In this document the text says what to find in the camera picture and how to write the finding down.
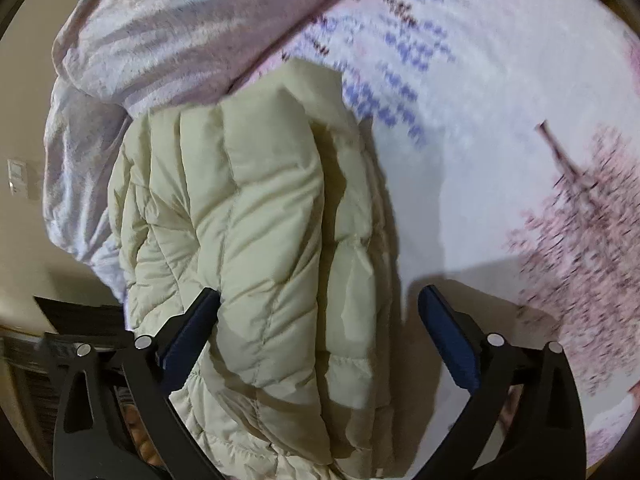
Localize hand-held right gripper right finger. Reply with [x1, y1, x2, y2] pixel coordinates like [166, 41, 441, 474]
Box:
[417, 284, 588, 480]

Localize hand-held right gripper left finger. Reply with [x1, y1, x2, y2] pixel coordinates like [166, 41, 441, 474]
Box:
[50, 287, 223, 480]

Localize beige puffer jacket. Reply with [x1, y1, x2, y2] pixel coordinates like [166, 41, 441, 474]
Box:
[107, 57, 417, 480]

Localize dark furniture piece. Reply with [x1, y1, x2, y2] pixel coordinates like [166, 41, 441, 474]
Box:
[0, 296, 137, 361]

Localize pink striped duvet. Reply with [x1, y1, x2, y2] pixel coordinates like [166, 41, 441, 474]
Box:
[42, 0, 381, 306]

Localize white wall switch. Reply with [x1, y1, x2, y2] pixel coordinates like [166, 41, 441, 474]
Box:
[6, 158, 29, 196]

